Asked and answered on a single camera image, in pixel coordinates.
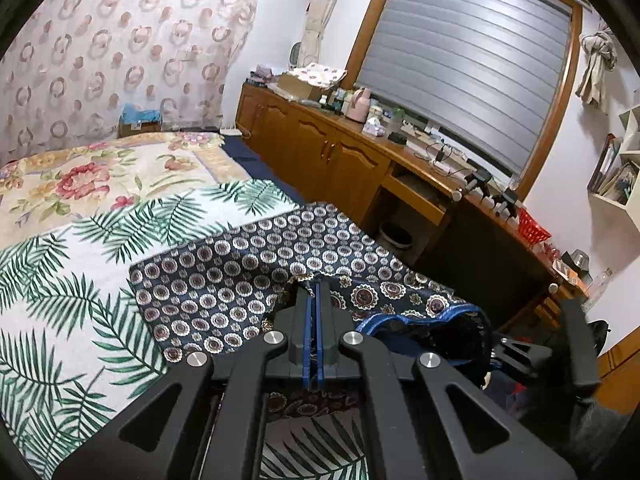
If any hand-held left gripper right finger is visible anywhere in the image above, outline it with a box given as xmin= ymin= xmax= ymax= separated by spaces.
xmin=316 ymin=282 xmax=578 ymax=480

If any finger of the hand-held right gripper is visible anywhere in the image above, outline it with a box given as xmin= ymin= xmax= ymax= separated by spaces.
xmin=487 ymin=335 xmax=558 ymax=382

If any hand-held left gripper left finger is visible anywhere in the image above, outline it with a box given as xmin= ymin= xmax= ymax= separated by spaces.
xmin=52 ymin=282 xmax=316 ymax=480

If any navy medallion print garment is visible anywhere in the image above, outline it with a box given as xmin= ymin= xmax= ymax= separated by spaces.
xmin=127 ymin=201 xmax=493 ymax=421

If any clear plastic bottle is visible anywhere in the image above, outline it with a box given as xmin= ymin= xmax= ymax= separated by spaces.
xmin=590 ymin=267 xmax=613 ymax=301

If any red basket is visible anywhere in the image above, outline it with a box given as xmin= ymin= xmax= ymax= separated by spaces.
xmin=517 ymin=208 xmax=551 ymax=243

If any navy bed sheet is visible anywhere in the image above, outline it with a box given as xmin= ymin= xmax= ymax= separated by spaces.
xmin=220 ymin=132 xmax=308 ymax=206

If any wooden sideboard cabinet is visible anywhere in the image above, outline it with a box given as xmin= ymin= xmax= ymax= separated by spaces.
xmin=235 ymin=82 xmax=591 ymax=331

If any pink kettle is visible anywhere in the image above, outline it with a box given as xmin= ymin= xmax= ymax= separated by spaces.
xmin=346 ymin=86 xmax=373 ymax=122

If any floral blanket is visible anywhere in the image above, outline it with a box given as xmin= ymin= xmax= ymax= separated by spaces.
xmin=0 ymin=130 xmax=253 ymax=251

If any brown cardboard box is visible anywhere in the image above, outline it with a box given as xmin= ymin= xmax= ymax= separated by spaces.
xmin=277 ymin=72 xmax=321 ymax=101

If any palm leaf print sheet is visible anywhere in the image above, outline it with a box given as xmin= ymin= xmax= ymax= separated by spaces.
xmin=0 ymin=180 xmax=371 ymax=480

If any floral cloth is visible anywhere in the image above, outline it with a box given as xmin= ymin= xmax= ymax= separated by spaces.
xmin=291 ymin=61 xmax=348 ymax=86

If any cardboard box with blue cloth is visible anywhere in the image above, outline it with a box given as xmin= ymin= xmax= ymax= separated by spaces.
xmin=117 ymin=102 xmax=163 ymax=138

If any hanging beige cloth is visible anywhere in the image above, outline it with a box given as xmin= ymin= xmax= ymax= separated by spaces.
xmin=575 ymin=27 xmax=618 ymax=113

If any grey window blind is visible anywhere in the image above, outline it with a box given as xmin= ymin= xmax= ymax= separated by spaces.
xmin=355 ymin=0 xmax=573 ymax=176

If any beige lace curtain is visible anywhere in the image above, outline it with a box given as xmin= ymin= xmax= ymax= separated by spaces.
xmin=300 ymin=0 xmax=343 ymax=68

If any circle print curtain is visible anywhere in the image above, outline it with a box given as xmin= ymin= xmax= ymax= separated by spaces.
xmin=0 ymin=0 xmax=261 ymax=166

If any white wall shelf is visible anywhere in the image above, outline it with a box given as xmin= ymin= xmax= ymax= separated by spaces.
xmin=587 ymin=105 xmax=640 ymax=211

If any wooden window frame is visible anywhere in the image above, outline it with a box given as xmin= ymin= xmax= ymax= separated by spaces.
xmin=345 ymin=0 xmax=586 ymax=201

